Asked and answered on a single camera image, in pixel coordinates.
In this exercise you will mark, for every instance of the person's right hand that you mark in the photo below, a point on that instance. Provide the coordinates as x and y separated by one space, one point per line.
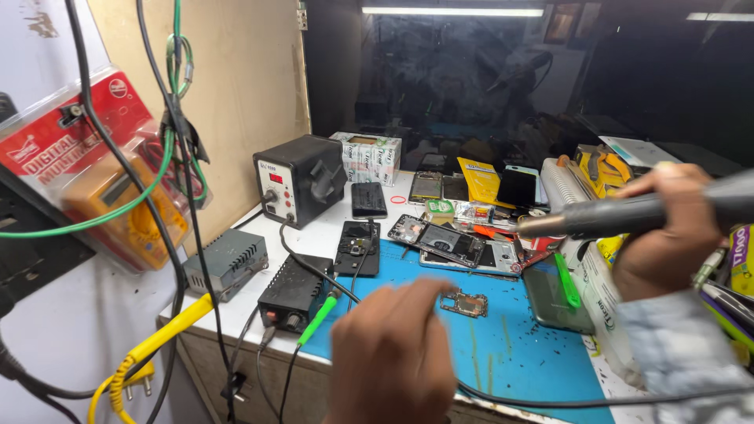
663 259

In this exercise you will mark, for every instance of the person's left hand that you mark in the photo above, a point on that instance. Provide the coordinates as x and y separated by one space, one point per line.
389 365

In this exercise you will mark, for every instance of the person's left fingers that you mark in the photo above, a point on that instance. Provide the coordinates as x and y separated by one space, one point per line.
427 290

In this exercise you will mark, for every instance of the person's right fingers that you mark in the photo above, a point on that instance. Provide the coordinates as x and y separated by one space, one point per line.
663 179

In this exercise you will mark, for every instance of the grey hot air gun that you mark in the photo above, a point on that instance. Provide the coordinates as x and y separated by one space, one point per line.
595 218

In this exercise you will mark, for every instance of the small phone circuit board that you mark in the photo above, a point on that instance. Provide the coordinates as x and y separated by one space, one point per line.
463 304

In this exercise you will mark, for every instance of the opened phone with battery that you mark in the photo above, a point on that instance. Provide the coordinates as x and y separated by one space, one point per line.
442 240

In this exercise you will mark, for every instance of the small green white jar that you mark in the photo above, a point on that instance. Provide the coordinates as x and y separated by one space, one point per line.
439 209

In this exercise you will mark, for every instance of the red rubber band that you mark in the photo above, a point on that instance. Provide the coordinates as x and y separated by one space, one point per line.
392 199

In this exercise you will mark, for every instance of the phone with grey screen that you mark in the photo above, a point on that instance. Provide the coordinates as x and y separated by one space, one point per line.
425 187

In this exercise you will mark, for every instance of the white ribbed plastic holder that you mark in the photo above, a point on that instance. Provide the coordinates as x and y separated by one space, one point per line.
559 185

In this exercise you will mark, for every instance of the dark phone screen panel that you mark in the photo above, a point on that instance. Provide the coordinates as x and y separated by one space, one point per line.
455 188

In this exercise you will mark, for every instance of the black smartphone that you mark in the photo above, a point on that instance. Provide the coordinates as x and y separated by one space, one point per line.
369 200

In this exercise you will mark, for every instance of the blue work mat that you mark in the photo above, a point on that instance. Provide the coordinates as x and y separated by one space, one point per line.
518 353

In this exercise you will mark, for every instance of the yellow green packet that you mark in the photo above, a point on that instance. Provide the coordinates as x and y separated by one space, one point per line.
742 259

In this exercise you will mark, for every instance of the dark green phone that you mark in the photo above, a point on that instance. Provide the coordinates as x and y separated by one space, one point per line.
551 306

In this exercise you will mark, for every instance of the small black soldering station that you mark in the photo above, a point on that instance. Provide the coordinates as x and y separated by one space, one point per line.
291 291

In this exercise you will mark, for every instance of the phone with black screen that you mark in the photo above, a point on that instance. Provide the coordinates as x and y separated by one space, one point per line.
517 187

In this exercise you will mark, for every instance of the green plastic pry tool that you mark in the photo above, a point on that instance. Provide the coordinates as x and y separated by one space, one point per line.
567 282

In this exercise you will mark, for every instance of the white printed carton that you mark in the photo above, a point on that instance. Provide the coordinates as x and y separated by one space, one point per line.
368 156

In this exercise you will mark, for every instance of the white printed pouch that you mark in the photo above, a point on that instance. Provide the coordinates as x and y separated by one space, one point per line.
607 318

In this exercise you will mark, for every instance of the black hot air rework station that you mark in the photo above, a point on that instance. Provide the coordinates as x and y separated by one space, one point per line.
297 176

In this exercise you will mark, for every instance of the grey metal power supply box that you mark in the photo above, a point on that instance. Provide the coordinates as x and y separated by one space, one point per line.
227 262

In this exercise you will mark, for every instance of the metal door hinge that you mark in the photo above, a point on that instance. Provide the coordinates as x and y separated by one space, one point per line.
302 17

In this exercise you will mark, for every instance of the yellow multimeter in blister pack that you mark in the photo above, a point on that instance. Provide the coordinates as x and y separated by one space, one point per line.
112 188

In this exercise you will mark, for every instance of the silver phone frame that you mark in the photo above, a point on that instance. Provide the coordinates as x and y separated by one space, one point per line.
500 262

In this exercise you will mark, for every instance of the black phone back frame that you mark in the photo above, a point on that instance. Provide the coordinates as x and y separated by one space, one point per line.
356 247

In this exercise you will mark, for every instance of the black wall socket panel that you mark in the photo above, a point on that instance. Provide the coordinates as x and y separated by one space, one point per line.
35 247

